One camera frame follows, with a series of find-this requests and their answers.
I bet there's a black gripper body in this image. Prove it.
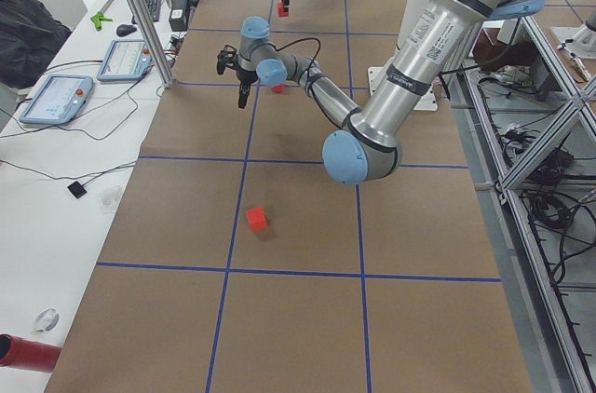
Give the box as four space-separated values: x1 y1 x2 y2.
236 65 256 85

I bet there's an aluminium frame rack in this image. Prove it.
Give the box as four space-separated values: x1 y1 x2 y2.
444 12 595 392

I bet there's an aluminium frame post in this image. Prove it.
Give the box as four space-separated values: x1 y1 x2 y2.
127 0 174 88

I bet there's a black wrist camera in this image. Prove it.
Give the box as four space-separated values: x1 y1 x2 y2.
216 45 237 75

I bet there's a person in black jacket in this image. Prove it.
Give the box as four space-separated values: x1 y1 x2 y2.
1 0 72 89

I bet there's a black computer mouse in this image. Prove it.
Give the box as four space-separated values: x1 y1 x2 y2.
115 24 137 37

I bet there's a teach pendant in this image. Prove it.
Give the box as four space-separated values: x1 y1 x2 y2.
19 75 94 126
97 39 153 83

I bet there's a far teach pendant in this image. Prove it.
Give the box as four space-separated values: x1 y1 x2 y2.
97 39 153 83

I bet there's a small black square pad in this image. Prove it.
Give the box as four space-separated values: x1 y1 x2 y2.
67 181 88 199

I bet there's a black box with label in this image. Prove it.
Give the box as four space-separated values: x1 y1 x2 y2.
169 0 190 32

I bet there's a clear tape roll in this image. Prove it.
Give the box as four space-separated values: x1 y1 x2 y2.
32 308 60 334

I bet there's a red cylinder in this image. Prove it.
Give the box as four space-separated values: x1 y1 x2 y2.
1 334 61 373

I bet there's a green plastic tool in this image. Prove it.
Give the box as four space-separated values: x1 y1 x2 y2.
90 11 114 32

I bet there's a near teach pendant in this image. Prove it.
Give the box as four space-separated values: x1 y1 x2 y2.
19 75 94 126

